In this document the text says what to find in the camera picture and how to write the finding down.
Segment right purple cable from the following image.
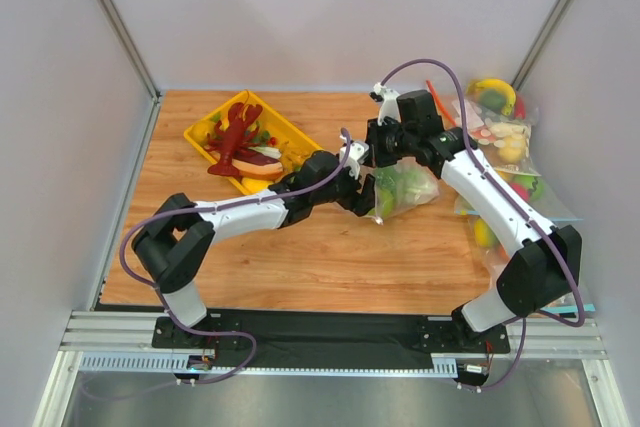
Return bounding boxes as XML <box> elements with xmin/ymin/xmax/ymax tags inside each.
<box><xmin>379</xmin><ymin>57</ymin><xmax>587</xmax><ymax>393</ymax></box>

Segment fake cherry tomatoes sprig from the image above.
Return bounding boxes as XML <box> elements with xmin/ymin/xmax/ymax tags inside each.
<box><xmin>253</xmin><ymin>130</ymin><xmax>278</xmax><ymax>147</ymax></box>

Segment green fake apple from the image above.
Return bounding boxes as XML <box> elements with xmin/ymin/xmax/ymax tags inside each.
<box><xmin>376</xmin><ymin>182</ymin><xmax>402</xmax><ymax>215</ymax></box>

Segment bag with yellow-green fruit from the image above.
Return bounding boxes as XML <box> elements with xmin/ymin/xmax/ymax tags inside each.
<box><xmin>468</xmin><ymin>215</ymin><xmax>508</xmax><ymax>269</ymax></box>

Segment purple cable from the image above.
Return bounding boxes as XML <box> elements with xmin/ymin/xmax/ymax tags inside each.
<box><xmin>120</xmin><ymin>127</ymin><xmax>354</xmax><ymax>386</ymax></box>
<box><xmin>379</xmin><ymin>57</ymin><xmax>587</xmax><ymax>393</ymax></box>

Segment blue-zip clear bag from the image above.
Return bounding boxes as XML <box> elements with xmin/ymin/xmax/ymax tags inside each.
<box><xmin>543</xmin><ymin>291</ymin><xmax>596</xmax><ymax>315</ymax></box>

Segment bag with mixed food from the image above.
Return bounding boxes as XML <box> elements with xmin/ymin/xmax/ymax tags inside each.
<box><xmin>464</xmin><ymin>97</ymin><xmax>539</xmax><ymax>176</ymax></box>

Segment aluminium frame rail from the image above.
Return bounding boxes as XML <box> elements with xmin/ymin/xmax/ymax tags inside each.
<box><xmin>35</xmin><ymin>308</ymin><xmax>629</xmax><ymax>426</ymax></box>

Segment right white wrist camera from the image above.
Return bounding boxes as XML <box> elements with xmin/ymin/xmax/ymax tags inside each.
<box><xmin>370</xmin><ymin>83</ymin><xmax>400</xmax><ymax>125</ymax></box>

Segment yellow plastic tray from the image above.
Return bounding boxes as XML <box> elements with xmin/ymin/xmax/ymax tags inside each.
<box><xmin>184</xmin><ymin>90</ymin><xmax>321</xmax><ymax>195</ymax></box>

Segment fake ginger root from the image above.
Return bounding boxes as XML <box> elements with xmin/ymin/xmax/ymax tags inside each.
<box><xmin>278</xmin><ymin>141</ymin><xmax>313</xmax><ymax>175</ymax></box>

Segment fake green cabbage leaf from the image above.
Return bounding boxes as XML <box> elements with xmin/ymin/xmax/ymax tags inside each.
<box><xmin>376</xmin><ymin>164</ymin><xmax>439</xmax><ymax>208</ymax></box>

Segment clear zip top bag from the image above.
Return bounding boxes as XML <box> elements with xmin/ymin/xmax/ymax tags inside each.
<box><xmin>363</xmin><ymin>158</ymin><xmax>440</xmax><ymax>224</ymax></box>

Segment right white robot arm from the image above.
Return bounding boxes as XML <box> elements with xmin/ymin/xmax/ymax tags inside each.
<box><xmin>365</xmin><ymin>84</ymin><xmax>582</xmax><ymax>335</ymax></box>

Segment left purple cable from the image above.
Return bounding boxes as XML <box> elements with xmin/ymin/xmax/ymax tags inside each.
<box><xmin>120</xmin><ymin>127</ymin><xmax>354</xmax><ymax>386</ymax></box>

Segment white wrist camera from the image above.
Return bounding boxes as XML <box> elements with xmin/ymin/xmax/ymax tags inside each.
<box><xmin>370</xmin><ymin>83</ymin><xmax>400</xmax><ymax>125</ymax></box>
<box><xmin>339</xmin><ymin>141</ymin><xmax>369</xmax><ymax>180</ymax></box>

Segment fake yellow banana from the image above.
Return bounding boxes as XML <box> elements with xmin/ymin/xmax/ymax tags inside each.
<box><xmin>467</xmin><ymin>78</ymin><xmax>517</xmax><ymax>117</ymax></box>

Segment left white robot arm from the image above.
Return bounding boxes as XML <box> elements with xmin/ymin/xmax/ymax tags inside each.
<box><xmin>131</xmin><ymin>141</ymin><xmax>375</xmax><ymax>329</ymax></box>

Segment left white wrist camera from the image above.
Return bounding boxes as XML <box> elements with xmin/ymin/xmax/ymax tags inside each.
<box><xmin>339</xmin><ymin>141</ymin><xmax>369</xmax><ymax>180</ymax></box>

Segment red fake lobster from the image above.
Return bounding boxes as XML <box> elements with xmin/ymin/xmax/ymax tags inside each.
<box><xmin>207</xmin><ymin>102</ymin><xmax>263</xmax><ymax>177</ymax></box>

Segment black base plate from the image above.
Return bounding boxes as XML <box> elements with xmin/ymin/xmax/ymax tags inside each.
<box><xmin>149</xmin><ymin>304</ymin><xmax>511</xmax><ymax>373</ymax></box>

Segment yellow fake mango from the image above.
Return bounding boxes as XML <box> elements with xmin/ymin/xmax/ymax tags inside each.
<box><xmin>241</xmin><ymin>177</ymin><xmax>273</xmax><ymax>194</ymax></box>

